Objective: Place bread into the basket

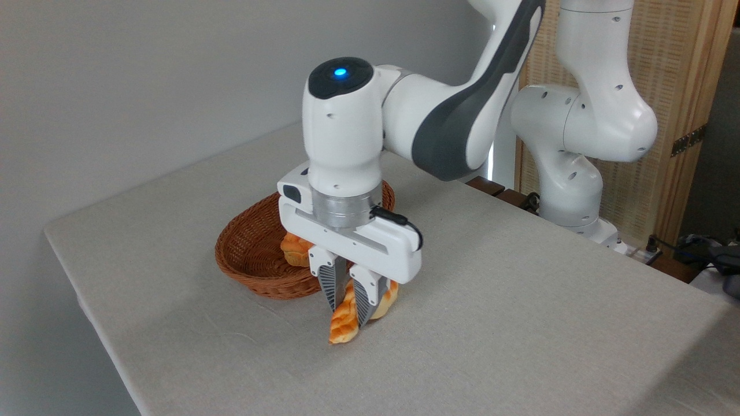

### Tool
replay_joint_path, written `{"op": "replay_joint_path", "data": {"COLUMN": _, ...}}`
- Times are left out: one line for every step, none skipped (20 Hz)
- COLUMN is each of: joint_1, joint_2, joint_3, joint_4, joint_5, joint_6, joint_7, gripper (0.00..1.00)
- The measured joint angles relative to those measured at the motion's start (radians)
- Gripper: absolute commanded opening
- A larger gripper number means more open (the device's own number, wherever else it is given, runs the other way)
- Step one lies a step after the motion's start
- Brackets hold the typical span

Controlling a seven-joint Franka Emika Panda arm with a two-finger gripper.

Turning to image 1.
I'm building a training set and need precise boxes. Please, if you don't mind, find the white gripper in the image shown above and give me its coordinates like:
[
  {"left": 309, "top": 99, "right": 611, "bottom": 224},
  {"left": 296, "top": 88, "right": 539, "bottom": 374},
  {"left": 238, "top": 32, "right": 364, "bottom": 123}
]
[{"left": 277, "top": 162, "right": 423, "bottom": 328}]

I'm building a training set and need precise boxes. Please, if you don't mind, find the long braided golden bread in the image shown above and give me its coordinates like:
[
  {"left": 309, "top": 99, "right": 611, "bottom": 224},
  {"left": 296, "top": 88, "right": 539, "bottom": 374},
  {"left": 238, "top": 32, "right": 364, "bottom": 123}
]
[{"left": 328, "top": 279, "right": 399, "bottom": 345}]

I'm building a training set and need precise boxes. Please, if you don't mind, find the small round golden bread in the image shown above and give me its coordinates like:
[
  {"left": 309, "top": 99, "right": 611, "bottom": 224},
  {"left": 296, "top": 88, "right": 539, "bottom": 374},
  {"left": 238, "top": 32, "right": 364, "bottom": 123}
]
[{"left": 280, "top": 232, "right": 316, "bottom": 268}]

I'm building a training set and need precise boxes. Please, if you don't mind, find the brown woven wicker basket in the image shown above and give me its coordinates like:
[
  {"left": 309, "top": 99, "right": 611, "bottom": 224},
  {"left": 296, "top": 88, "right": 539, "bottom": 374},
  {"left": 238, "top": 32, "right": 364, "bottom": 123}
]
[{"left": 214, "top": 180, "right": 397, "bottom": 300}]

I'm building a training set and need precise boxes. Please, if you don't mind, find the dark brown wooden block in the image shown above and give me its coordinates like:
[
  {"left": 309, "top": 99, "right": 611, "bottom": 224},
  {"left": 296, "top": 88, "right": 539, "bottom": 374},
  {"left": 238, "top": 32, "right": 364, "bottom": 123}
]
[
  {"left": 466, "top": 176, "right": 506, "bottom": 197},
  {"left": 497, "top": 189, "right": 530, "bottom": 210}
]

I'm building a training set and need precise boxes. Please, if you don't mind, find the grey tablecloth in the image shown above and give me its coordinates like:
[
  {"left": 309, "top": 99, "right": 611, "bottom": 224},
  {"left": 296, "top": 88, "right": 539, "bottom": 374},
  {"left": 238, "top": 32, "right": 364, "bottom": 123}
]
[{"left": 44, "top": 121, "right": 740, "bottom": 416}]

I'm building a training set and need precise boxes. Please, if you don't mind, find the white power strip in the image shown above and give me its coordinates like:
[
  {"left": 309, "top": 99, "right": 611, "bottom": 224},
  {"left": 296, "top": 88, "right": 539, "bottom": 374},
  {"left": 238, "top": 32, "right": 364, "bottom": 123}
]
[{"left": 613, "top": 240, "right": 664, "bottom": 266}]

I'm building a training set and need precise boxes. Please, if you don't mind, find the metal screen hinge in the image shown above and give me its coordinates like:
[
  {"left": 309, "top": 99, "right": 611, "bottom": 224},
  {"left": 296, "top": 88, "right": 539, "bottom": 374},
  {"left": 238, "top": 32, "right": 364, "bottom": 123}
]
[{"left": 671, "top": 124, "right": 707, "bottom": 158}]

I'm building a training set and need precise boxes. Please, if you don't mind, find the dark grey electronic device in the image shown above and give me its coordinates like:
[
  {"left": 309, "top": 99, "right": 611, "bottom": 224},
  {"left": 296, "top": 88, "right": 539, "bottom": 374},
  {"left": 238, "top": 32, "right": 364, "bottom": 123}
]
[{"left": 676, "top": 233, "right": 740, "bottom": 299}]

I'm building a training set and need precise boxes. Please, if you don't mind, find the wooden rattan folding screen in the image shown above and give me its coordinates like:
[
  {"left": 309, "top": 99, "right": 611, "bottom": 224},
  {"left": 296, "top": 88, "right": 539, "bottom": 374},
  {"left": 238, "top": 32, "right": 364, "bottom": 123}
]
[{"left": 515, "top": 0, "right": 740, "bottom": 246}]

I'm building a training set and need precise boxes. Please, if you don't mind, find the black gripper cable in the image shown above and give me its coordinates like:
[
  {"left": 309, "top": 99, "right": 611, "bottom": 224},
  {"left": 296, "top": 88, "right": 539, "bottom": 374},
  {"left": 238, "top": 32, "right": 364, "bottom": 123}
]
[{"left": 370, "top": 206, "right": 424, "bottom": 252}]

